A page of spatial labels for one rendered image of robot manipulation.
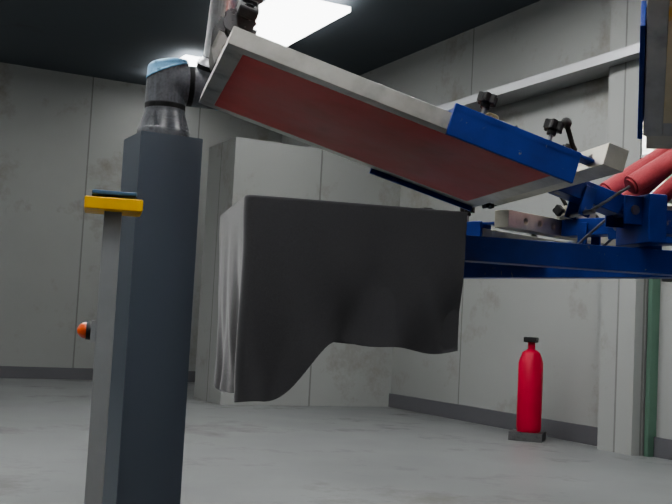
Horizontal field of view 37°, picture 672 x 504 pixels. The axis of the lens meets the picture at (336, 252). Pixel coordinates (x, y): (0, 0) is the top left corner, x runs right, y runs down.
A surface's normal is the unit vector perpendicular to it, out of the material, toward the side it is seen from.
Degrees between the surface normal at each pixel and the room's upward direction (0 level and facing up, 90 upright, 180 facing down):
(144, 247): 90
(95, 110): 90
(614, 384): 90
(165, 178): 90
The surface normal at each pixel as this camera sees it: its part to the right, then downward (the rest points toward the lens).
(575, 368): -0.89, -0.08
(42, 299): 0.46, -0.04
